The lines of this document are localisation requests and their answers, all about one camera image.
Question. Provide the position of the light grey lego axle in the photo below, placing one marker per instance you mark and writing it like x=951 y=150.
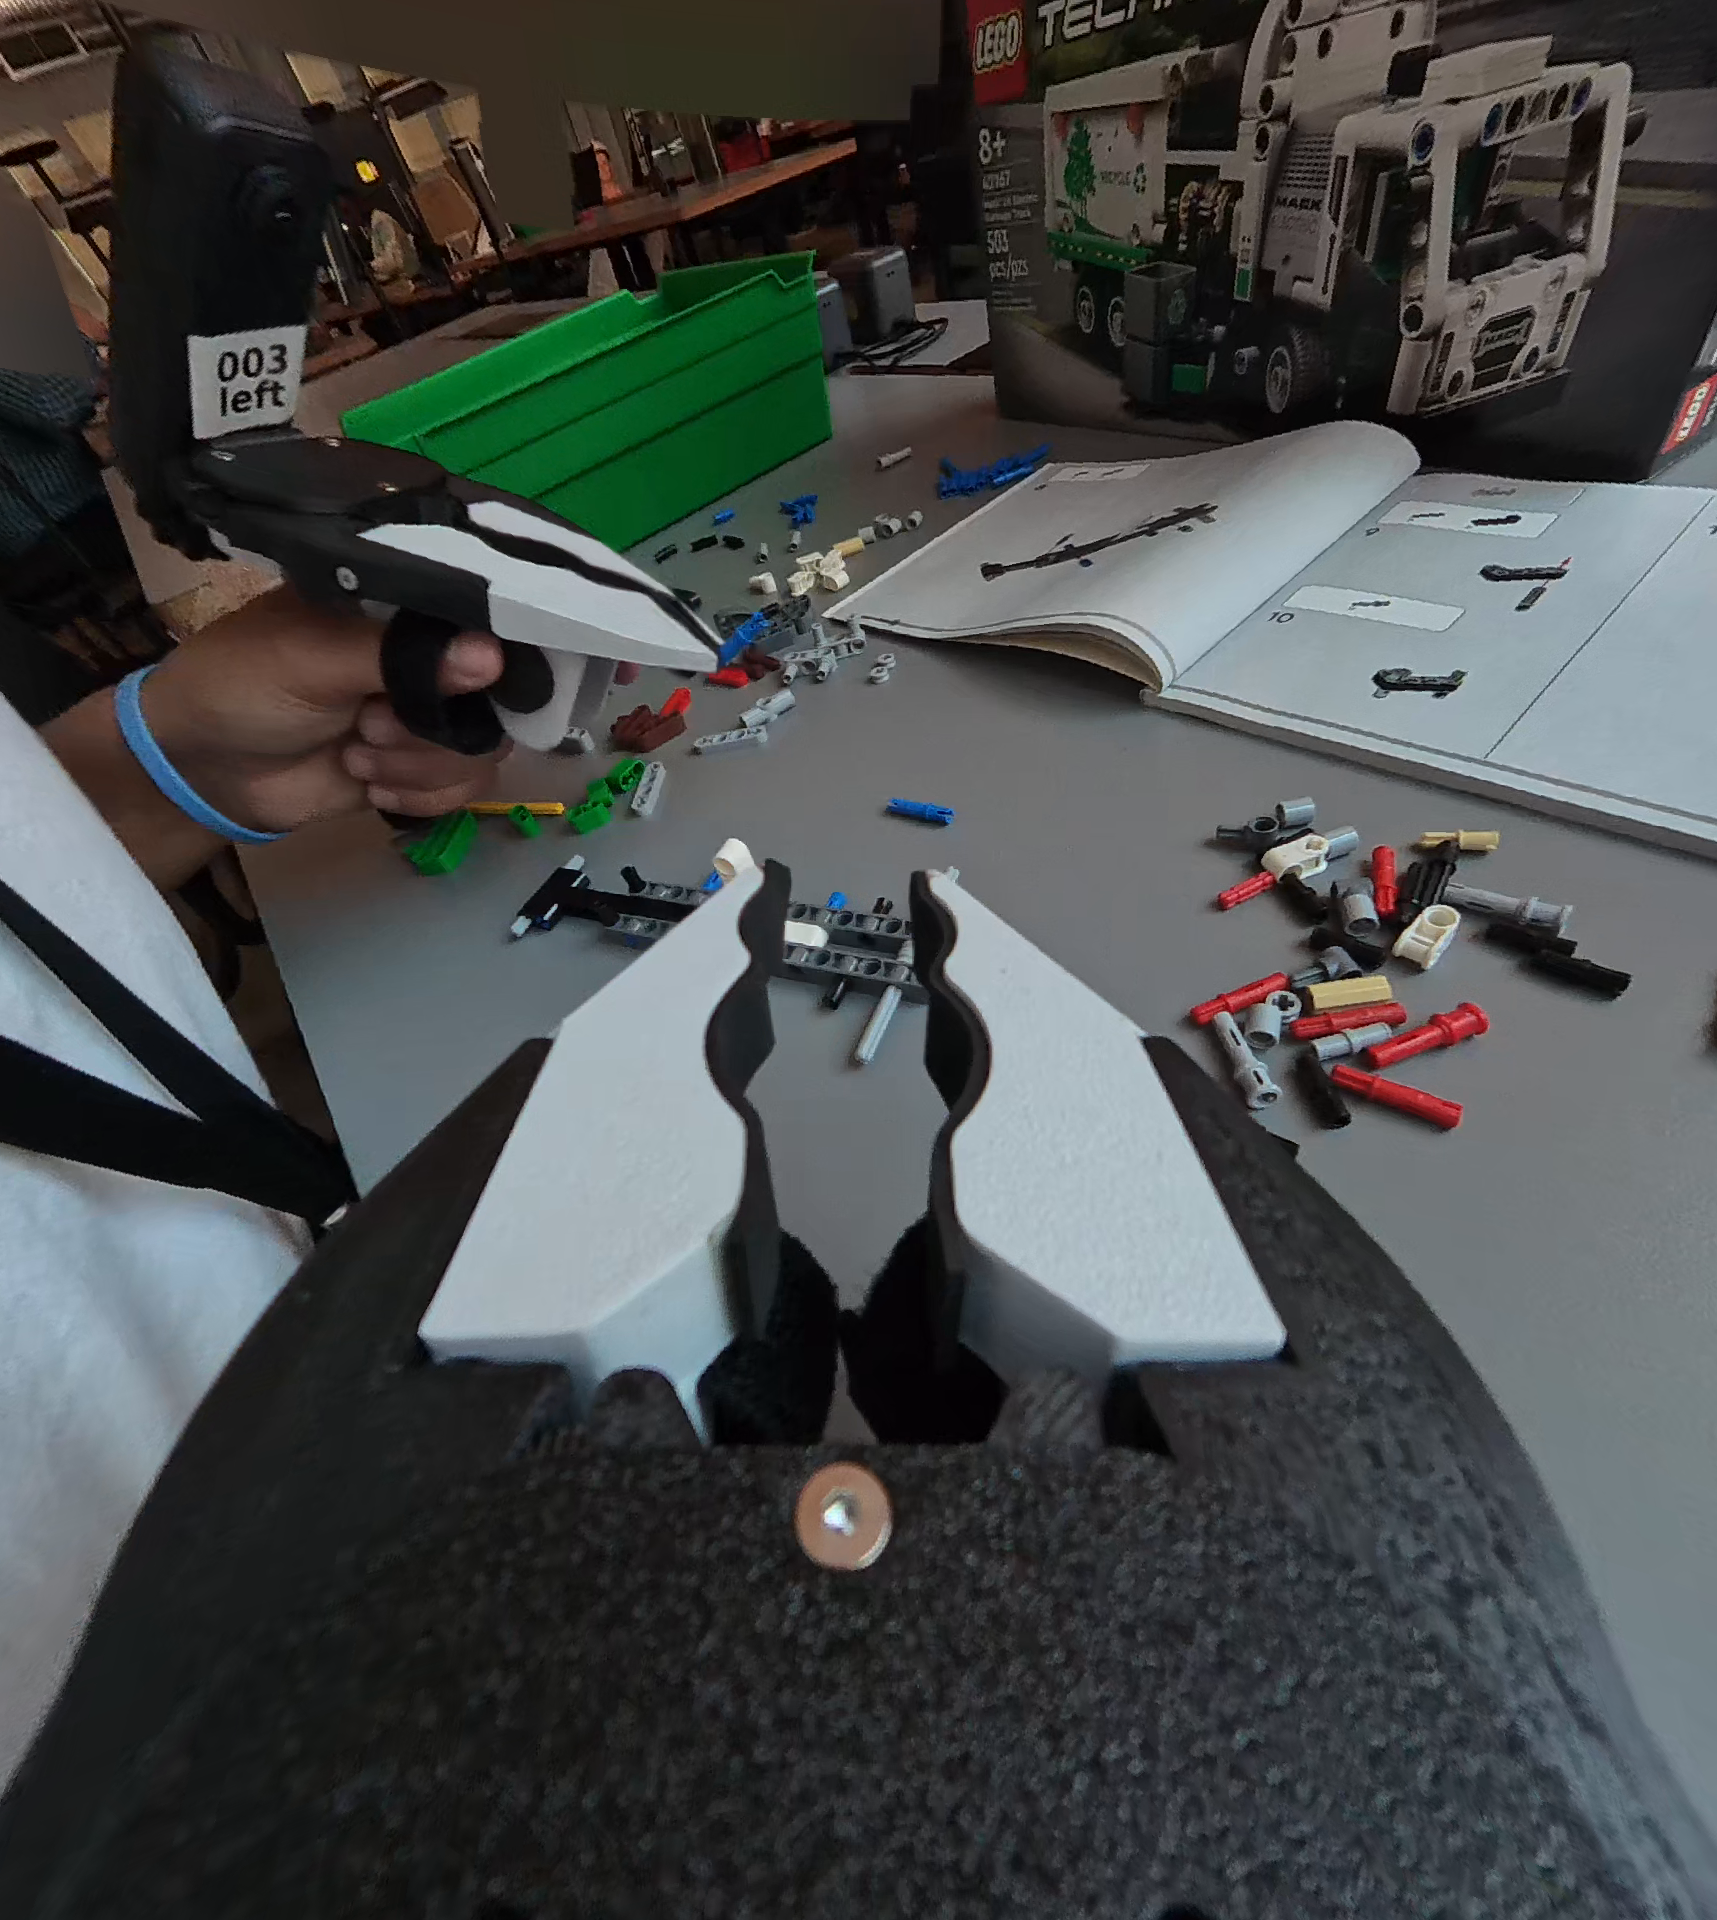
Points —
x=880 y=1030

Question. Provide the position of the person's left hand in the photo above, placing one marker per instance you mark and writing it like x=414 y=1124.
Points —
x=301 y=706

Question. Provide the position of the person's white shirt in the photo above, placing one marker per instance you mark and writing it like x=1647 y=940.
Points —
x=48 y=1351

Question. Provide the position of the grey lego beam assembly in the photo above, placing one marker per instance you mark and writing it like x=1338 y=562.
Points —
x=657 y=908

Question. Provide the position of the blue wristband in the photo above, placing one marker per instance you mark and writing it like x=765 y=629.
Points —
x=166 y=789

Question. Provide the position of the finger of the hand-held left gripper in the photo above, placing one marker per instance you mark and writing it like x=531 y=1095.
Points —
x=527 y=522
x=590 y=624

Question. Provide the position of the scatter of red grey lego pieces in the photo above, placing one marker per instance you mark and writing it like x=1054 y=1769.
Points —
x=1427 y=1035

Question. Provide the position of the lego set box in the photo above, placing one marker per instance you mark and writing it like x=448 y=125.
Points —
x=1397 y=224

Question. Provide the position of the green plastic bin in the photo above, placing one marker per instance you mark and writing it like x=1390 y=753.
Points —
x=616 y=405

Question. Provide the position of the blue lego pin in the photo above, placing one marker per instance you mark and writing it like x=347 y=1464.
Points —
x=921 y=813

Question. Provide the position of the wooden table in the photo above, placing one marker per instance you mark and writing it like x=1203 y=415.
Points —
x=740 y=175

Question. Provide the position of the scatter of mixed lego pieces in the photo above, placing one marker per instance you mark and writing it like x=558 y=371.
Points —
x=657 y=728

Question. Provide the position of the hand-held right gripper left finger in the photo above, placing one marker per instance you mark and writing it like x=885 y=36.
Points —
x=590 y=1187

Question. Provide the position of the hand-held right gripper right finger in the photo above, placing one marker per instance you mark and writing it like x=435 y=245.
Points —
x=1098 y=1187

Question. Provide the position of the grey power adapter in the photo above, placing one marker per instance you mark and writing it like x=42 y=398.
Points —
x=875 y=299

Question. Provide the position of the lego instruction booklet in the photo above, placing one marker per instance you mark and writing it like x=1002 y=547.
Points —
x=1246 y=569

